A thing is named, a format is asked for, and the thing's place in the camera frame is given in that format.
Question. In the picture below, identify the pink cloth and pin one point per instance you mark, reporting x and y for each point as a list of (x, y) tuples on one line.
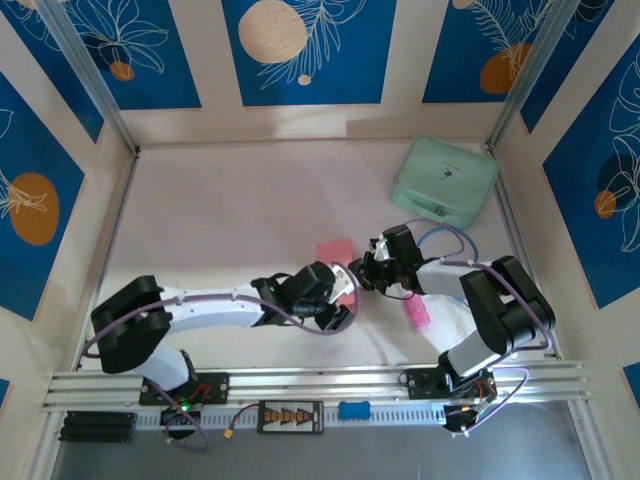
[(334, 250)]

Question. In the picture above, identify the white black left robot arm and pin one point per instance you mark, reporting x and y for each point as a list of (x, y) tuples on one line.
[(210, 312)]

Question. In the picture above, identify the pink pill organizer box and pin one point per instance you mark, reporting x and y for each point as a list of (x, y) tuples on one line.
[(417, 312)]

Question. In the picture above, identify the mint green zip case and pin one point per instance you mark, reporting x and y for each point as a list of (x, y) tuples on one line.
[(440, 175)]

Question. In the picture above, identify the blue bone-shaped block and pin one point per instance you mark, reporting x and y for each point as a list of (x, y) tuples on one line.
[(355, 411)]

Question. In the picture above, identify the black power distribution board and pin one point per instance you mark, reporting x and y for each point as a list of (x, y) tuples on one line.
[(290, 417)]

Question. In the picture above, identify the black controller board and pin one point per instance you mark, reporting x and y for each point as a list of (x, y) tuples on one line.
[(175, 416), (460, 420)]

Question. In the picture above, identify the black ribbed block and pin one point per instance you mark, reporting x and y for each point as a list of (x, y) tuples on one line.
[(97, 427)]

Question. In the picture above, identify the aluminium cross rail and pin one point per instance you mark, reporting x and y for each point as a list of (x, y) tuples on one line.
[(320, 382)]

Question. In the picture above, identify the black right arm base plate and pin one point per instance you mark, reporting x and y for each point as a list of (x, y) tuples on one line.
[(425, 382)]

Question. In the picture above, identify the aluminium side rail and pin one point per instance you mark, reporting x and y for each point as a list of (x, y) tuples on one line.
[(517, 235), (122, 200)]

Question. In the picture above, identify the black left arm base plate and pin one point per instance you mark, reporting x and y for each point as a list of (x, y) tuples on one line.
[(215, 387)]

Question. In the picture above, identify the aluminium corner post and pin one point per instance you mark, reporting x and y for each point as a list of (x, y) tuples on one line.
[(86, 65), (527, 70)]

